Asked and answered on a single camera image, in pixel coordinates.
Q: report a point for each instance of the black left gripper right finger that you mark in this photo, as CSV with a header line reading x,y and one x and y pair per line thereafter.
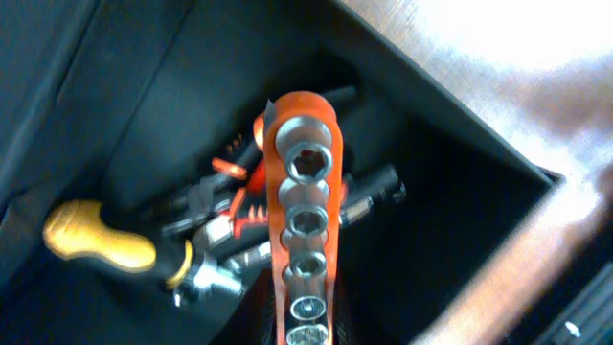
x,y
343,331

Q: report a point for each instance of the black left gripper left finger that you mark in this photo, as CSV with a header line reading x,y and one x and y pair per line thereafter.
x,y
260,311

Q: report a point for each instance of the red black cutting pliers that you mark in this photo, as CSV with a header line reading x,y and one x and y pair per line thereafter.
x,y
220,210

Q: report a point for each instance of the orange bit holder strip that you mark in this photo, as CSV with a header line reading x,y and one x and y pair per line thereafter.
x,y
304,249

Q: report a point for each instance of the yellow black screwdriver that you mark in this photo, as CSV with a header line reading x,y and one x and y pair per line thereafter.
x,y
75,230

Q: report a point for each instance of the black box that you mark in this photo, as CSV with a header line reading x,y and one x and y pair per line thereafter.
x,y
126,101

